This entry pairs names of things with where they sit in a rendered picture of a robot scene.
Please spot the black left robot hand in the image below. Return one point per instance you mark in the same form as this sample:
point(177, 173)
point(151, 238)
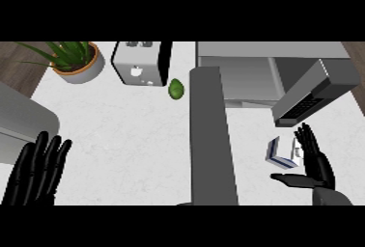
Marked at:
point(36, 173)

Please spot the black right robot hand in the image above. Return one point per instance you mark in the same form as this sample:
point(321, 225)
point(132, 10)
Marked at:
point(317, 164)

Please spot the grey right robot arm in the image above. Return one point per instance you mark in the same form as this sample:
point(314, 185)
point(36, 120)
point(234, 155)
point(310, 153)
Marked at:
point(330, 197)

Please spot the white and blue milk carton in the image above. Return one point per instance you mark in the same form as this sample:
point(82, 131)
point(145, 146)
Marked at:
point(284, 153)

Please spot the grey microwave door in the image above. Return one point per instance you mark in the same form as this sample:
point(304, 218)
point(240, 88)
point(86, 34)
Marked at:
point(212, 138)

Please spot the grey microwave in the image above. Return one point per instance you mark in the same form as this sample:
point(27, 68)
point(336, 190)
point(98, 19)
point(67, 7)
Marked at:
point(286, 77)

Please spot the grey sink basin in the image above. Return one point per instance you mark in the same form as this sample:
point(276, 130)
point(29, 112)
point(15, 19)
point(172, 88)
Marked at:
point(21, 123)

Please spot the green potted plant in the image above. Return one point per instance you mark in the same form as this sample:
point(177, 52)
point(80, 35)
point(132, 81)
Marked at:
point(72, 61)

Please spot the green avocado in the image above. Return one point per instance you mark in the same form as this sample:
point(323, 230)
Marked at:
point(177, 88)

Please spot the silver toaster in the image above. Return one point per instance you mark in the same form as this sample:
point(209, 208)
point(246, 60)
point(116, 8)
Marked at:
point(143, 62)

